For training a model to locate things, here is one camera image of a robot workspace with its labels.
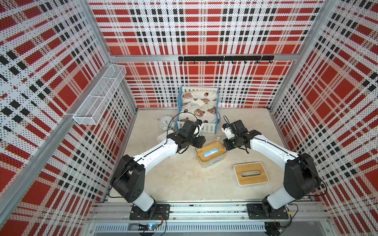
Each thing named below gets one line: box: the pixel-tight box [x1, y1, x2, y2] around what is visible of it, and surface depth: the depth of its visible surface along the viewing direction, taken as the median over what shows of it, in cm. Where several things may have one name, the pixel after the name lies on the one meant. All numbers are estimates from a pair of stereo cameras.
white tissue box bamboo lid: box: [233, 161, 270, 186], surface depth 84 cm
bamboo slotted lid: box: [196, 141, 227, 162], surface depth 92 cm
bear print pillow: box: [181, 90, 219, 102], surface depth 110 cm
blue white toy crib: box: [176, 85, 221, 135], surface depth 110 cm
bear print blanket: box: [179, 97, 218, 124], surface depth 110 cm
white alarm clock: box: [157, 114, 173, 132], surface depth 109 cm
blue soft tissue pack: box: [203, 147, 219, 157], surface depth 92 cm
